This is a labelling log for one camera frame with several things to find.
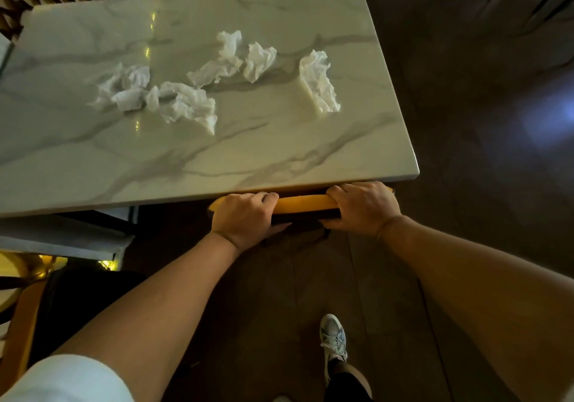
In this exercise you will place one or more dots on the person's right hand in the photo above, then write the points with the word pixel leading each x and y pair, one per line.
pixel 365 208

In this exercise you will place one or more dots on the person's left hand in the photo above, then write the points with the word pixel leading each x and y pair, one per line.
pixel 242 220

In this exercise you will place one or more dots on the person's right thumb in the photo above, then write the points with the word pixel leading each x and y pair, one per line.
pixel 332 224

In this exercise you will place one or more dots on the person's left thumb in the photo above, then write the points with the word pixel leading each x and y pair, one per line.
pixel 279 228

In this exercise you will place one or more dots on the person's right forearm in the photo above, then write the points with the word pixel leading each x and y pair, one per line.
pixel 475 298

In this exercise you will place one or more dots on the person's left forearm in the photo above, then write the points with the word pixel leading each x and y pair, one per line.
pixel 157 316

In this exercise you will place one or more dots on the white sneaker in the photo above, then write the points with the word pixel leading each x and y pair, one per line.
pixel 333 339

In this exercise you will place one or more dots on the crumpled white tissue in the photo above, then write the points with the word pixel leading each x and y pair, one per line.
pixel 318 81
pixel 123 87
pixel 219 64
pixel 190 105
pixel 259 60

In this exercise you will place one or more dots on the black trouser leg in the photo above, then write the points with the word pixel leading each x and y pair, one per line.
pixel 347 386

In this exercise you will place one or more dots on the yellow chair with black seat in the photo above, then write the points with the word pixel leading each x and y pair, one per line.
pixel 67 298

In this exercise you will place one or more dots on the white shirt sleeve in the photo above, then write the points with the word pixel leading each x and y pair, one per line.
pixel 67 381

